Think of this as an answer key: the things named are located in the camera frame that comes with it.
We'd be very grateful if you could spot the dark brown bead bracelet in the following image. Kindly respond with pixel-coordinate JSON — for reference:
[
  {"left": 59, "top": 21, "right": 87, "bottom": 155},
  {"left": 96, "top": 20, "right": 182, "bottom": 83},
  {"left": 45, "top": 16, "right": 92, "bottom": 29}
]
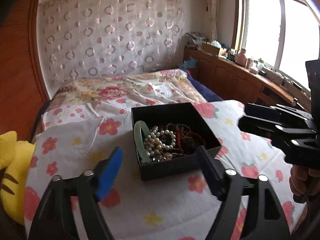
[{"left": 164, "top": 122, "right": 201, "bottom": 156}]

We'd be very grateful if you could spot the red cord with ring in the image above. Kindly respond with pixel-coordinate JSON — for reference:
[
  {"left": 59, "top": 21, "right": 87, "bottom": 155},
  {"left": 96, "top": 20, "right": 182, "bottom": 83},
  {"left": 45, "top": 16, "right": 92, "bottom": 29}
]
[{"left": 175, "top": 127, "right": 206, "bottom": 156}]

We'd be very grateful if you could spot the white pearl necklace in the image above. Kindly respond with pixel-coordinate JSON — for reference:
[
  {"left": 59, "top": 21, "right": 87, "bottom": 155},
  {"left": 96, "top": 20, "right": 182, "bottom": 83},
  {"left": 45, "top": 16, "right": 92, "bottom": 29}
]
[{"left": 143, "top": 126, "right": 177, "bottom": 162}]

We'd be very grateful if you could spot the pale green jade bangle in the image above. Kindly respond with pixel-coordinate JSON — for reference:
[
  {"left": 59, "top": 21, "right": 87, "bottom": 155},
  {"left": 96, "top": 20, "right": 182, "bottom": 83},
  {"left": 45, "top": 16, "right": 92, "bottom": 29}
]
[{"left": 133, "top": 120, "right": 152, "bottom": 163}]

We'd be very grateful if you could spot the black jewelry box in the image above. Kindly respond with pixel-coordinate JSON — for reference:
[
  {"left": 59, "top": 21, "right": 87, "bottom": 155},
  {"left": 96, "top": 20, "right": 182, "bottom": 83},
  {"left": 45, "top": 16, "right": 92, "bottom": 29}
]
[{"left": 131, "top": 102, "right": 221, "bottom": 181}]

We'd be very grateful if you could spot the person's right hand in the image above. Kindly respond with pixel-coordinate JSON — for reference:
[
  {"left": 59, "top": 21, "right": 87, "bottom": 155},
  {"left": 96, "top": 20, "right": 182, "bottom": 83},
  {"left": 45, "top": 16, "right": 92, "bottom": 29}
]
[{"left": 289, "top": 165, "right": 319, "bottom": 204}]

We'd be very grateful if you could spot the long wooden sideboard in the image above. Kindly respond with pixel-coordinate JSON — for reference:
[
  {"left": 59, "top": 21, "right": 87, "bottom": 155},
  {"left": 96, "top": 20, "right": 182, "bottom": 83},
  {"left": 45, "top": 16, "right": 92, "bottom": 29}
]
[{"left": 183, "top": 48, "right": 311, "bottom": 113}]

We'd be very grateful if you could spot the pink bottle on sideboard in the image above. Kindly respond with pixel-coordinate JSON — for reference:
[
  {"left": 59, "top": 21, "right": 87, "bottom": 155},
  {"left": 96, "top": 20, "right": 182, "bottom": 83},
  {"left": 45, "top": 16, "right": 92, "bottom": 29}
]
[{"left": 236, "top": 48, "right": 247, "bottom": 67}]

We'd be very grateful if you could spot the dark blue blanket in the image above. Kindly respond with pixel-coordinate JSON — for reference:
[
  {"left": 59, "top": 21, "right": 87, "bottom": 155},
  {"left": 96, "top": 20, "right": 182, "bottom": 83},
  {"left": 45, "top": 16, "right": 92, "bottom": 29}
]
[{"left": 186, "top": 70, "right": 223, "bottom": 102}]

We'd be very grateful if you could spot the yellow striped plush toy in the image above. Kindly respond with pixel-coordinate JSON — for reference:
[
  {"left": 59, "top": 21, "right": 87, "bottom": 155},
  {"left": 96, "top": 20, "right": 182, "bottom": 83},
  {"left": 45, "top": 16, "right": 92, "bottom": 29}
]
[{"left": 1, "top": 131, "right": 35, "bottom": 225}]

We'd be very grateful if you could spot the strawberry flower print bedsheet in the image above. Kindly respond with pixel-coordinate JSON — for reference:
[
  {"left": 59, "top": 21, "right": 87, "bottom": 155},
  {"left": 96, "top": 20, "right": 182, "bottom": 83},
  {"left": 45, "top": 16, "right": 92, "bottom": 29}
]
[{"left": 24, "top": 100, "right": 305, "bottom": 239}]

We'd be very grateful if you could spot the cardboard box on sideboard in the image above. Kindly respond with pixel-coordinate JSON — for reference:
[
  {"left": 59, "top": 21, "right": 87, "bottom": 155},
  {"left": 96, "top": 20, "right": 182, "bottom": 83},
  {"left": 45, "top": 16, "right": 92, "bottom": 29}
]
[{"left": 201, "top": 42, "right": 226, "bottom": 56}]

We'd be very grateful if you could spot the wooden wardrobe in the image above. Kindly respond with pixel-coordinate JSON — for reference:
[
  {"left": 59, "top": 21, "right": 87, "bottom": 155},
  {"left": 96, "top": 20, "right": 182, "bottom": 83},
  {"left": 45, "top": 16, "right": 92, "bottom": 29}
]
[{"left": 1, "top": 0, "right": 49, "bottom": 140}]

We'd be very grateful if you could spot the floral quilt at bedhead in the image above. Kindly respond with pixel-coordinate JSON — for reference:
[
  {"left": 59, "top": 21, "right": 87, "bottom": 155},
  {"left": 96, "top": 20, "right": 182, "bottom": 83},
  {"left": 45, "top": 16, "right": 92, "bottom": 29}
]
[{"left": 40, "top": 69, "right": 207, "bottom": 131}]

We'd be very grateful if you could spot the pink circle pattern curtain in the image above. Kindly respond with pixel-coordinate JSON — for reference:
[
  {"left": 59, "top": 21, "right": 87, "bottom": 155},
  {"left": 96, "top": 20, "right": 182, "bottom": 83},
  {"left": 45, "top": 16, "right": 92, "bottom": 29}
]
[{"left": 39, "top": 0, "right": 184, "bottom": 84}]

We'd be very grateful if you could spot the window with brown frame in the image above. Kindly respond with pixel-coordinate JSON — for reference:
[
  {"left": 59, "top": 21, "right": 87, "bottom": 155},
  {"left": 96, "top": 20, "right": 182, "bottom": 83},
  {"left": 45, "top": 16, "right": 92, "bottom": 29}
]
[{"left": 233, "top": 0, "right": 319, "bottom": 93}]

